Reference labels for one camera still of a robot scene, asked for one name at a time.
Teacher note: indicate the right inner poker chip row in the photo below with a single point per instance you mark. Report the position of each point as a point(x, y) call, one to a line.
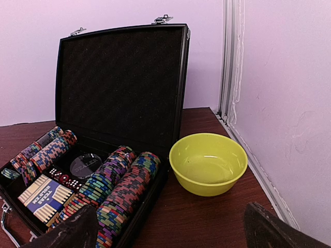
point(100, 184)

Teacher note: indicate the yellow-green plastic bowl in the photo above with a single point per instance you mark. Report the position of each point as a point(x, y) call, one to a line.
point(207, 164)

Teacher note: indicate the right outer poker chip row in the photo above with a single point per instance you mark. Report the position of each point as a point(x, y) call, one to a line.
point(114, 213)

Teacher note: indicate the blue texas holdem card box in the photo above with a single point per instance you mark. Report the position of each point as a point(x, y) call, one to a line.
point(46, 198)

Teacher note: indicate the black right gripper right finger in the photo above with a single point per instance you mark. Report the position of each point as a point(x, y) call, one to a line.
point(263, 229)

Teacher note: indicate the poker chip row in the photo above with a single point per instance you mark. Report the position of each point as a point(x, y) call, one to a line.
point(23, 157)
point(114, 213)
point(100, 184)
point(54, 150)

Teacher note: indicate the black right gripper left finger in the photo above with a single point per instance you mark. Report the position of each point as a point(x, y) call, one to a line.
point(79, 230)

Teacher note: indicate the red dice row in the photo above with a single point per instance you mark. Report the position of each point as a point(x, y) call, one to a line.
point(65, 180)

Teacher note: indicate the clear dealer button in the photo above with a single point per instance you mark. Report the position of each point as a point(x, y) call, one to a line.
point(85, 165)

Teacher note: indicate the left outer poker chip row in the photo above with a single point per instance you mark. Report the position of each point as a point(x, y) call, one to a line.
point(23, 157)

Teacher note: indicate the black poker chip case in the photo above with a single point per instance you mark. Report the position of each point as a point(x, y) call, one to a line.
point(116, 87)

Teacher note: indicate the left inner poker chip row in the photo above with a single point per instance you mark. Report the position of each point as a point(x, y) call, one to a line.
point(54, 150)

